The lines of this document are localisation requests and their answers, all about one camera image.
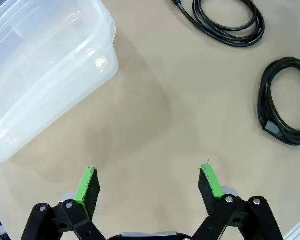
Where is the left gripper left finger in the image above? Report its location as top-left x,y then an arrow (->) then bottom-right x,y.
20,165 -> 108,240

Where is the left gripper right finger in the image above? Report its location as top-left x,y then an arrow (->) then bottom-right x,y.
192,163 -> 283,240

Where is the black power cable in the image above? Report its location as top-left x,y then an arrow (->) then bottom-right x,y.
257,56 -> 300,147
170,0 -> 266,48

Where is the clear plastic storage container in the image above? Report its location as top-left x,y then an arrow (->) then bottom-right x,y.
0,0 -> 120,166

